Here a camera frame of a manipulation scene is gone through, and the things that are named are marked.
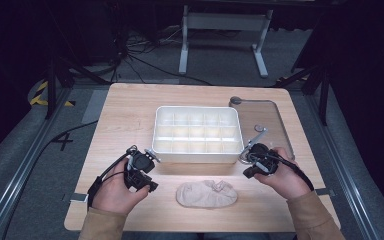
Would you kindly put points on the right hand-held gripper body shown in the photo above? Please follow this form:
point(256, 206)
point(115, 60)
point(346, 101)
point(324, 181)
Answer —
point(261, 158)

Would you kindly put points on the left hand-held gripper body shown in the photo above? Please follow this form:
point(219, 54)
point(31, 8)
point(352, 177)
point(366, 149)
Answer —
point(141, 163)

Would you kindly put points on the beige sock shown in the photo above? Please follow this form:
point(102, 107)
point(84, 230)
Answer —
point(203, 196)

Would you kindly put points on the white divided storage box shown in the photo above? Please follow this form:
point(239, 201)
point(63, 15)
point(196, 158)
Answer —
point(196, 133)

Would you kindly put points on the person's right hand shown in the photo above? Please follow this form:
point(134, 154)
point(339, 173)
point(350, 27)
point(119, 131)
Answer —
point(290, 181)

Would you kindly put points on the person's left hand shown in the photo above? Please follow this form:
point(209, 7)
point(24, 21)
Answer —
point(113, 193)

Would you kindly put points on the clear brownish box lid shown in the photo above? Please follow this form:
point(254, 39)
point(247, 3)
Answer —
point(263, 113)

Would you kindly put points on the black floor tape mark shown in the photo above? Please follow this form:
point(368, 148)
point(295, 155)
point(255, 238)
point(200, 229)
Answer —
point(63, 140)

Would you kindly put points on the black tripod stand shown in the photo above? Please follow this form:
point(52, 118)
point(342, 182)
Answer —
point(50, 93)
point(323, 100)

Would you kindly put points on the yellow black striped floor tape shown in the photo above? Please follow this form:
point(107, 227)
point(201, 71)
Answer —
point(36, 99)

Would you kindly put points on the white metal desk frame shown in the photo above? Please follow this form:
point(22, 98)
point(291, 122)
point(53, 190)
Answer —
point(226, 21)

